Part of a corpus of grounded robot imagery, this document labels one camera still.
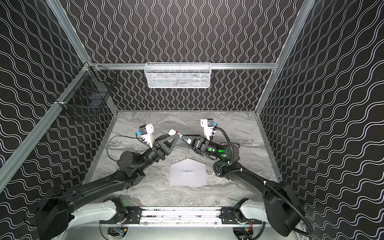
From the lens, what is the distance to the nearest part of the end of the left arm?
55cm

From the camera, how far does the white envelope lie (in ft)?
2.91

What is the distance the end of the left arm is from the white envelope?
34cm

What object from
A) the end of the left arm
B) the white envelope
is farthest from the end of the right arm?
the white envelope

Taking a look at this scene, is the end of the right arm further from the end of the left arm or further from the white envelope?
the white envelope
